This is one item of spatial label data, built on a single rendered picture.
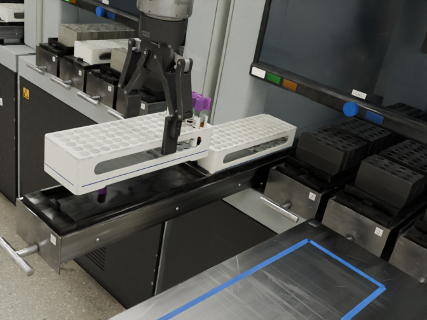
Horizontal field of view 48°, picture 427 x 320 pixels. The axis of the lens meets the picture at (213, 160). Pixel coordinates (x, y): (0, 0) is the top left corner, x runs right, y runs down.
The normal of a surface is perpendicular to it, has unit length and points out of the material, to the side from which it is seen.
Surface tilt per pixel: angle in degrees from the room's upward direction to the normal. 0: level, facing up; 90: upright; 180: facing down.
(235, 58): 90
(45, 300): 0
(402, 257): 90
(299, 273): 0
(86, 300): 0
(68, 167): 90
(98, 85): 90
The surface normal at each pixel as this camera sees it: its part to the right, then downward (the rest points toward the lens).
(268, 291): 0.17, -0.89
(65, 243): 0.72, 0.41
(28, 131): -0.67, 0.21
